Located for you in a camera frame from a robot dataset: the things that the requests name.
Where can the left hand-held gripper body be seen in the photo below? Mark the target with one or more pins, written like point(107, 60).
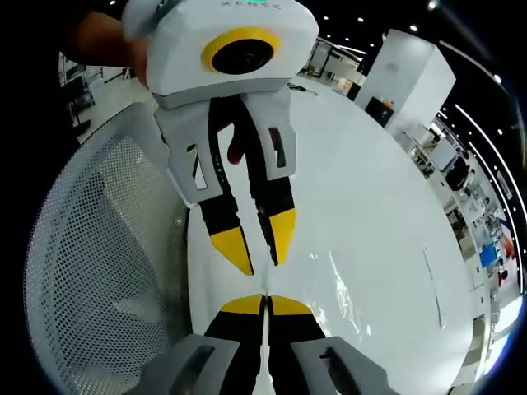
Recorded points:
point(185, 61)

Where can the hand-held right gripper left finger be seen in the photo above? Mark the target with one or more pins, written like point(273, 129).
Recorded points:
point(239, 349)

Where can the person's left hand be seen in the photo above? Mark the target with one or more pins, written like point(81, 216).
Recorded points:
point(103, 45)

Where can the black cabinet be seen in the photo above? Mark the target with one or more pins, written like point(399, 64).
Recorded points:
point(381, 111)

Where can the row of white office desks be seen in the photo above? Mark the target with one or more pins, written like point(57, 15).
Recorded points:
point(436, 156)

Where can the white square pillar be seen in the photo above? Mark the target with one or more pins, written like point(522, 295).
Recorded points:
point(407, 70)

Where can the black office chair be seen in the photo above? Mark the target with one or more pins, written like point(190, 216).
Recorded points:
point(458, 173)

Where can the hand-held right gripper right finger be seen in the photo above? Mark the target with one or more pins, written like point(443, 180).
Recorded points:
point(292, 349)

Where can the crinkled clear food packaging bag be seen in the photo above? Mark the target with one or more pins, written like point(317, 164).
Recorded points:
point(346, 288)

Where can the white mesh office chair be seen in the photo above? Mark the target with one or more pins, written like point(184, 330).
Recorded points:
point(103, 247)

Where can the blue box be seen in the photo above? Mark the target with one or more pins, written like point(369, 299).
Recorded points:
point(490, 256)

